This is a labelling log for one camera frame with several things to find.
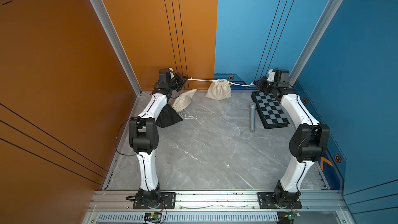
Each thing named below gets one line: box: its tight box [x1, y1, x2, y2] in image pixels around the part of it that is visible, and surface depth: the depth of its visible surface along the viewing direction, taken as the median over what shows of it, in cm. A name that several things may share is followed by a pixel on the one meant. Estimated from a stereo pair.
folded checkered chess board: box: [250, 91, 290, 130], surface depth 105 cm
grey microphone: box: [248, 101, 257, 133], surface depth 105 cm
